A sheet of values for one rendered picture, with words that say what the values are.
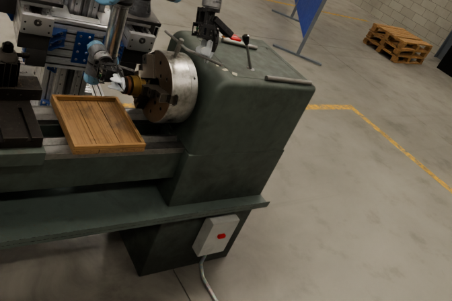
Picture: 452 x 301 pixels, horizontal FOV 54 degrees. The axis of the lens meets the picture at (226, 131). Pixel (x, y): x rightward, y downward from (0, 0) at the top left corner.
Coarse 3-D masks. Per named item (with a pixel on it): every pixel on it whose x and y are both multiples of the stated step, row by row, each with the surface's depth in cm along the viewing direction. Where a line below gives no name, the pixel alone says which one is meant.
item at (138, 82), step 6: (126, 78) 181; (132, 78) 182; (138, 78) 184; (126, 84) 180; (132, 84) 182; (138, 84) 183; (126, 90) 181; (132, 90) 183; (138, 90) 183; (138, 96) 186
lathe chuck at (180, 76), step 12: (156, 60) 190; (168, 60) 182; (180, 60) 186; (156, 72) 190; (168, 72) 182; (180, 72) 182; (156, 84) 197; (168, 84) 182; (180, 84) 182; (180, 96) 183; (144, 108) 199; (156, 108) 190; (168, 108) 183; (180, 108) 186; (156, 120) 191
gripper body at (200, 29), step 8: (200, 8) 168; (208, 8) 168; (200, 16) 169; (208, 16) 170; (200, 24) 172; (208, 24) 168; (216, 24) 173; (192, 32) 173; (200, 32) 169; (208, 32) 170; (216, 32) 172
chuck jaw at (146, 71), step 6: (144, 54) 190; (150, 54) 190; (144, 60) 191; (150, 60) 189; (144, 66) 188; (150, 66) 189; (138, 72) 186; (144, 72) 187; (150, 72) 189; (144, 78) 189; (150, 78) 189; (156, 78) 192
